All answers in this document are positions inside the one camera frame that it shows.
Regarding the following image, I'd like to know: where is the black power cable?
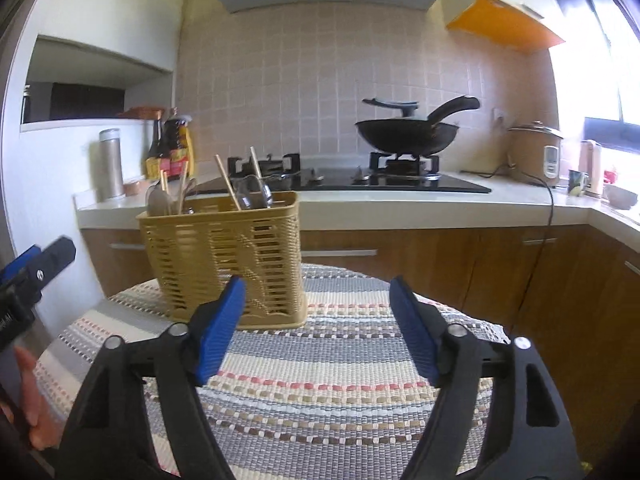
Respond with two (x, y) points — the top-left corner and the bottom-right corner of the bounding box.
(460, 160), (557, 316)

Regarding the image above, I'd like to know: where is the pink electric kettle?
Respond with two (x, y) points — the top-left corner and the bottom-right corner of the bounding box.
(579, 139), (604, 197)

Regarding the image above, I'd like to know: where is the red-brown tray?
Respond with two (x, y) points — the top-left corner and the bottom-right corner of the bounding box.
(117, 105), (166, 120)

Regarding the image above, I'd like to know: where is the yellow plastic utensil basket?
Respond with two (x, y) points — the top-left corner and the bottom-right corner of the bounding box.
(136, 191), (307, 331)

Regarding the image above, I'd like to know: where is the kitchen window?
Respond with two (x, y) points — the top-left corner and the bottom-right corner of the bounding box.
(547, 0), (640, 151)

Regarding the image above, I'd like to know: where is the black gas cooktop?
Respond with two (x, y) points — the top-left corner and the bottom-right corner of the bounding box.
(192, 152), (493, 196)

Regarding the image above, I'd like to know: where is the dark mug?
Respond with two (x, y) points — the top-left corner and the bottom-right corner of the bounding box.
(567, 169), (590, 197)

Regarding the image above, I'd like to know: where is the slim dark sauce bottle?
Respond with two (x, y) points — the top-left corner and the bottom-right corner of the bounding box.
(145, 120), (163, 181)

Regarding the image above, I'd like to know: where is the yellow bottle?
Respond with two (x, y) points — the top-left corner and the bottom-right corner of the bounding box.
(185, 125), (197, 178)

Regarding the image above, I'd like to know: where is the beige rice cooker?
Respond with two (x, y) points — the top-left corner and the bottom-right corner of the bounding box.
(506, 120), (565, 187)

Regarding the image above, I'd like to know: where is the orange wall cabinet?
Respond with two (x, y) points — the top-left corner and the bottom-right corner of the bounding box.
(442, 0), (567, 54)

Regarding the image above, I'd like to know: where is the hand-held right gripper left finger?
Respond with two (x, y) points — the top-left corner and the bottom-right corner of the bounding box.
(56, 275), (247, 480)

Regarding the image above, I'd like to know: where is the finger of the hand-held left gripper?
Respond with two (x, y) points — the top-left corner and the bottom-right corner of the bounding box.
(0, 236), (77, 306)

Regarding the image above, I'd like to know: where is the striped woven table mat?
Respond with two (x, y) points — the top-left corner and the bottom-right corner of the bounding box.
(32, 262), (511, 480)

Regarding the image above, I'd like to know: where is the white kitchen countertop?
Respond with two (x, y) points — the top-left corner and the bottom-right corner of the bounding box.
(74, 167), (640, 251)

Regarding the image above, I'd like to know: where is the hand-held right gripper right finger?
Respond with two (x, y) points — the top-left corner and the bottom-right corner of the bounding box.
(389, 275), (585, 480)

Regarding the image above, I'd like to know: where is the person's left hand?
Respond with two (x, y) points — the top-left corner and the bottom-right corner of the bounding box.
(14, 345), (64, 454)

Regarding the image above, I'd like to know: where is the steel thermos flask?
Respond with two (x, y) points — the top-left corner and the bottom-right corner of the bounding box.
(98, 128), (126, 202)

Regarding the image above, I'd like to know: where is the brown wooden base cabinet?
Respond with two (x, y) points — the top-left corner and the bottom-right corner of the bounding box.
(80, 225), (640, 376)

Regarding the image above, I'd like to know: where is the black wok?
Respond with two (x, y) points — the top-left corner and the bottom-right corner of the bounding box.
(355, 95), (482, 158)

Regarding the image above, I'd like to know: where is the small bowl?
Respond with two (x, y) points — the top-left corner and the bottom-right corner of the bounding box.
(602, 183), (639, 210)

